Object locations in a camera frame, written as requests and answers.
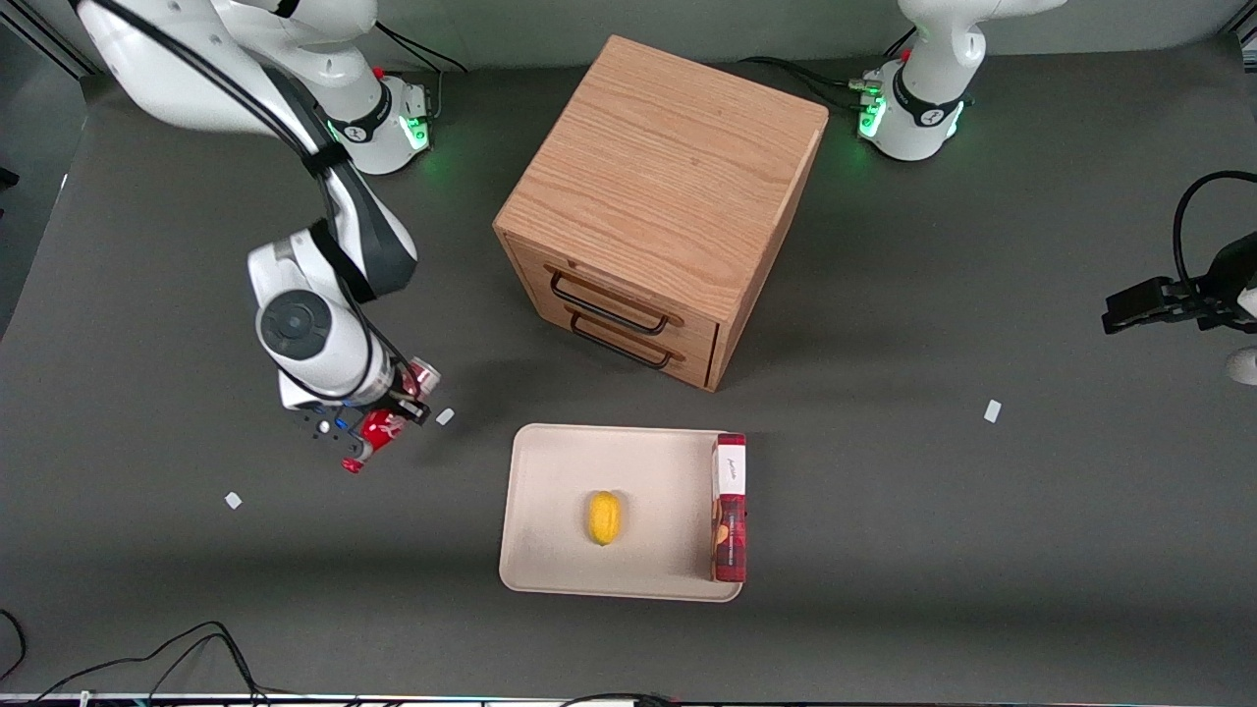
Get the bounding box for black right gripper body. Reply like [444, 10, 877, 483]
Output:
[334, 388, 433, 445]

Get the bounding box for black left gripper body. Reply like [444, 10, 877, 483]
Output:
[1183, 233, 1257, 332]

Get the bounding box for red coke bottle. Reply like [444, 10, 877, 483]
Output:
[341, 357, 442, 475]

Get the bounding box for beige plastic tray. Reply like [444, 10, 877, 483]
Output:
[498, 423, 748, 603]

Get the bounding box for yellow lemon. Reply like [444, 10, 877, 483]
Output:
[586, 489, 624, 548]

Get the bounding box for red cookie box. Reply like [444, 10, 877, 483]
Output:
[710, 432, 749, 584]

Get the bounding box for wooden drawer cabinet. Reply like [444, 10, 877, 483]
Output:
[493, 35, 830, 394]

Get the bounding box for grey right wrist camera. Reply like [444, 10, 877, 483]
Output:
[279, 371, 345, 441]

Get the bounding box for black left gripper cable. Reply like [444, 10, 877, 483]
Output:
[1173, 171, 1257, 288]

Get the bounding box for black lower drawer handle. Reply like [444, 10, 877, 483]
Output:
[567, 308, 684, 372]

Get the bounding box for black drawer handle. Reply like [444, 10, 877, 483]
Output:
[547, 265, 684, 338]
[567, 308, 684, 372]

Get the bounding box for black upper drawer handle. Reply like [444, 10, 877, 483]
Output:
[547, 265, 684, 338]

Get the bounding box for long black floor cable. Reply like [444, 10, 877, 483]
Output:
[27, 620, 268, 707]

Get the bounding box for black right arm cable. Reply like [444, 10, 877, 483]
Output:
[93, 0, 418, 399]

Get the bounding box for black right base cable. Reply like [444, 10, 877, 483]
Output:
[371, 22, 468, 125]

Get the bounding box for black base cable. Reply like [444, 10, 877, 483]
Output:
[371, 22, 468, 125]
[737, 27, 919, 115]

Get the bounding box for black table edge cable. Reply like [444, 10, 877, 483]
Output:
[558, 691, 681, 707]

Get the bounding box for short black looped cable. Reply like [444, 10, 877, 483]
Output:
[0, 608, 27, 684]

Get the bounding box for black left base cable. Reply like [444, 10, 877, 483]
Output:
[737, 27, 919, 115]

